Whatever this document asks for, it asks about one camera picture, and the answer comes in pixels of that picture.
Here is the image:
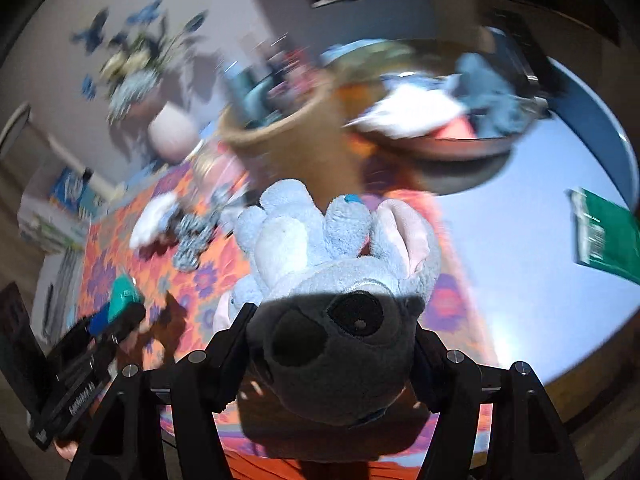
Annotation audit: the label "brown pen holder cup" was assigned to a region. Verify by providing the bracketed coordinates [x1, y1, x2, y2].
[220, 72, 371, 196]

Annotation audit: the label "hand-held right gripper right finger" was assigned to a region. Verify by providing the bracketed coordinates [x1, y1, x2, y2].
[407, 329, 586, 480]

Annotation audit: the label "bunch of pens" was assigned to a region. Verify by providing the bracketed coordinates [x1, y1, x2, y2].
[222, 45, 321, 128]

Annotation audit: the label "orange red cloth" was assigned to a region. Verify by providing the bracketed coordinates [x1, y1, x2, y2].
[435, 115, 476, 139]

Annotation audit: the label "round woven basket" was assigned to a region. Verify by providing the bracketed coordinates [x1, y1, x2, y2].
[345, 40, 551, 163]

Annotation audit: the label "white folded cloth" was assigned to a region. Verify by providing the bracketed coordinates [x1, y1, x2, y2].
[360, 85, 466, 138]

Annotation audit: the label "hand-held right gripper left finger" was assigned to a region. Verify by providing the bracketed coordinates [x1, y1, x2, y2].
[65, 302, 258, 480]

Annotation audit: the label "row of books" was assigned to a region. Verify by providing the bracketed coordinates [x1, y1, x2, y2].
[17, 167, 101, 253]

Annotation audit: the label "plaid fabric bow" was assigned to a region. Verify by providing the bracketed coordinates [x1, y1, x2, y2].
[172, 187, 251, 273]

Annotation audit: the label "blue white artificial flowers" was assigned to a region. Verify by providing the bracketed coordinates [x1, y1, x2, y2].
[70, 0, 211, 121]

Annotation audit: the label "person's left hand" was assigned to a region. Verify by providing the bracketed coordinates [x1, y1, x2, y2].
[52, 440, 82, 462]

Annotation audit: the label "grey blue plush toy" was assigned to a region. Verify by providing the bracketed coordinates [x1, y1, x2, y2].
[212, 180, 443, 428]

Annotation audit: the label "floral orange mat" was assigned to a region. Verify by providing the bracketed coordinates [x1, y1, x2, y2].
[75, 160, 501, 461]

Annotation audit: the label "grey flat folders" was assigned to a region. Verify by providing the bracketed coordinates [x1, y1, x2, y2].
[30, 250, 86, 346]

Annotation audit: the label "green packet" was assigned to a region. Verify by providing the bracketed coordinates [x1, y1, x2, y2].
[565, 187, 640, 283]

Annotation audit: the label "pink ribbed vase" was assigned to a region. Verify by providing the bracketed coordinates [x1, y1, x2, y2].
[147, 100, 201, 163]

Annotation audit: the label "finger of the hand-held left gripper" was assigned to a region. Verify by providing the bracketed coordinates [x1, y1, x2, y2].
[65, 311, 108, 346]
[100, 302, 147, 346]

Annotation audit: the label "white desk lamp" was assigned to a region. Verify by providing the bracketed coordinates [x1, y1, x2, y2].
[0, 102, 126, 201]

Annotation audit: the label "teal cloth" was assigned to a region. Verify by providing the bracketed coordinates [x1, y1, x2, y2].
[107, 275, 146, 318]

